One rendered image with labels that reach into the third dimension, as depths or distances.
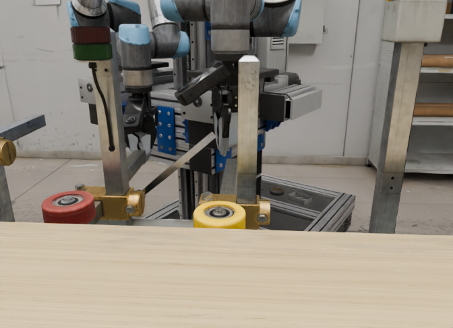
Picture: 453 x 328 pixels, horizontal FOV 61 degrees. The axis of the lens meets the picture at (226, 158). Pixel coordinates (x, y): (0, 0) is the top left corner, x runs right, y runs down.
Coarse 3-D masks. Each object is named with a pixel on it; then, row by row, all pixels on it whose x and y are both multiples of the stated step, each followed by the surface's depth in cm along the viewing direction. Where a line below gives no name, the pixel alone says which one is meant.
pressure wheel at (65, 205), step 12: (72, 192) 65; (84, 192) 65; (48, 204) 61; (60, 204) 62; (72, 204) 61; (84, 204) 61; (48, 216) 60; (60, 216) 59; (72, 216) 60; (84, 216) 61
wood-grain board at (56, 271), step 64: (0, 256) 48; (64, 256) 48; (128, 256) 48; (192, 256) 48; (256, 256) 48; (320, 256) 48; (384, 256) 48; (448, 256) 48; (0, 320) 38; (64, 320) 38; (128, 320) 38; (192, 320) 38; (256, 320) 38; (320, 320) 38; (384, 320) 38; (448, 320) 38
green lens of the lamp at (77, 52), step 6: (78, 48) 59; (84, 48) 58; (90, 48) 59; (96, 48) 59; (102, 48) 59; (108, 48) 60; (78, 54) 59; (84, 54) 59; (90, 54) 59; (96, 54) 59; (102, 54) 60; (108, 54) 60
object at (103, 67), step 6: (96, 42) 59; (102, 42) 59; (108, 42) 61; (84, 60) 59; (90, 60) 59; (96, 60) 60; (102, 60) 61; (108, 60) 64; (90, 66) 61; (96, 66) 62; (102, 66) 65; (108, 66) 65; (96, 72) 65; (102, 72) 65; (108, 72) 65; (96, 78) 62; (96, 84) 63; (102, 96) 65; (102, 102) 66; (108, 114) 67; (108, 120) 67; (108, 126) 68; (108, 132) 68
